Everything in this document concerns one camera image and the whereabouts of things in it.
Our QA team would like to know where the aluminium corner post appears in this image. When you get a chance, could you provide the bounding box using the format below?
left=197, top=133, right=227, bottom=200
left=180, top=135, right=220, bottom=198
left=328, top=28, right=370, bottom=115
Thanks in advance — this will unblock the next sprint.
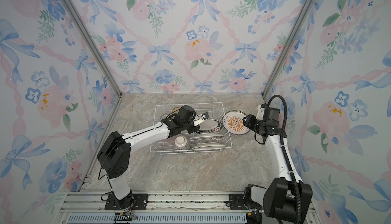
left=60, top=0, right=122, bottom=98
left=262, top=0, right=316, bottom=99

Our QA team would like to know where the yellow glass cup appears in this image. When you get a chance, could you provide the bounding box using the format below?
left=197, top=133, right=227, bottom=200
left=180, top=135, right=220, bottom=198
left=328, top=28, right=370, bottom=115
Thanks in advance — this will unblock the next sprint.
left=172, top=107, right=180, bottom=114

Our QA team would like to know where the right aluminium corner post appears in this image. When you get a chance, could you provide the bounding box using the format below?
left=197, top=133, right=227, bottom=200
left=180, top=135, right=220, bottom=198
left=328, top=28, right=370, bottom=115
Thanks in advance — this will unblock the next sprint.
left=262, top=0, right=316, bottom=99

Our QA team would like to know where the orange sunburst pattern plate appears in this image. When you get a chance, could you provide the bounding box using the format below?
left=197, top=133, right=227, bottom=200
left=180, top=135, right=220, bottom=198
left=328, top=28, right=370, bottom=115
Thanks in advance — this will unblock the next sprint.
left=222, top=110, right=249, bottom=135

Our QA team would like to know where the plate in rack front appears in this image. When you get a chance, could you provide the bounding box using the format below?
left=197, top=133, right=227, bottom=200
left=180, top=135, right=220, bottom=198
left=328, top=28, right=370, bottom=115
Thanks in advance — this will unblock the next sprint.
left=191, top=142, right=227, bottom=150

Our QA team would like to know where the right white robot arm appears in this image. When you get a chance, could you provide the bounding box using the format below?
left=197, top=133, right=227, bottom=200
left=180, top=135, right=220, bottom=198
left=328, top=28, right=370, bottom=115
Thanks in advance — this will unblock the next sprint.
left=243, top=104, right=313, bottom=224

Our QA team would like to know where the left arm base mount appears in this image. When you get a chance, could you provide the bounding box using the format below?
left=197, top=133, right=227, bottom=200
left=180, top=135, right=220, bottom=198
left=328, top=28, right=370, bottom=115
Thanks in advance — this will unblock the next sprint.
left=102, top=191, right=149, bottom=211

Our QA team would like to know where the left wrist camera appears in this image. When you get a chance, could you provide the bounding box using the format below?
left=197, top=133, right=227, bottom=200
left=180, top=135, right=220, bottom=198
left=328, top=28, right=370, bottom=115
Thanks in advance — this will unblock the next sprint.
left=193, top=113, right=210, bottom=126

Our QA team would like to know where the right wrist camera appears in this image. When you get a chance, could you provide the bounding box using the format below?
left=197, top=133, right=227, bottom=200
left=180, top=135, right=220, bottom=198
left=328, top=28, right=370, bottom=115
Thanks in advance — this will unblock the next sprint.
left=256, top=103, right=267, bottom=120

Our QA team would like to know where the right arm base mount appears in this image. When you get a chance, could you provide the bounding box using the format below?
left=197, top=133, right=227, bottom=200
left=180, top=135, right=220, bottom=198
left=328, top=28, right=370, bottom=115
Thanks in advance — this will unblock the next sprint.
left=226, top=184, right=267, bottom=214

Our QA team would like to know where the white ceramic bowl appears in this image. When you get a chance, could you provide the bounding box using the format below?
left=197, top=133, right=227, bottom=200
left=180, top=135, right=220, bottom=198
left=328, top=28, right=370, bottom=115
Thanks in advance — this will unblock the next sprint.
left=173, top=136, right=190, bottom=150

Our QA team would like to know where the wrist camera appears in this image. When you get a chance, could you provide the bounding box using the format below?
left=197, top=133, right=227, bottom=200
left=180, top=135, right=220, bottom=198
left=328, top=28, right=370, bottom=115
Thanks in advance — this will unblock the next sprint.
left=256, top=103, right=267, bottom=120
left=193, top=113, right=210, bottom=126

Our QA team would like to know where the white wire dish rack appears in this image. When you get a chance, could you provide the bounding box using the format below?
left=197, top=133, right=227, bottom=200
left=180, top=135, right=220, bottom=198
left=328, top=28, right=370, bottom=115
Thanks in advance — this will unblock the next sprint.
left=150, top=102, right=232, bottom=155

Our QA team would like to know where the left aluminium corner post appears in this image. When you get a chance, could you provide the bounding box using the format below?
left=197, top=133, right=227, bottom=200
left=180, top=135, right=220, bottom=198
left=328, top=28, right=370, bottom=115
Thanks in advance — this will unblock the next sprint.
left=60, top=0, right=122, bottom=98

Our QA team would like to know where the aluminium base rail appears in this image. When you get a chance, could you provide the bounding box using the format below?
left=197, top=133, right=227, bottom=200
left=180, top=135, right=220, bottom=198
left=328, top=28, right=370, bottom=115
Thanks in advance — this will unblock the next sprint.
left=53, top=190, right=321, bottom=224

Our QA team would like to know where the green banded rim plate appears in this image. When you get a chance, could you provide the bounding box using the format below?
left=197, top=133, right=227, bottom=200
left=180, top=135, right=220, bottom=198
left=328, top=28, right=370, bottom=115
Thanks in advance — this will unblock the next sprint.
left=197, top=119, right=224, bottom=134

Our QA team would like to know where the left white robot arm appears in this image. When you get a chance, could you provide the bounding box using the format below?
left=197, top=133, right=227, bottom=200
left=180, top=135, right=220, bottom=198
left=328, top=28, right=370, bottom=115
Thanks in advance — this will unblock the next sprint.
left=97, top=105, right=209, bottom=201

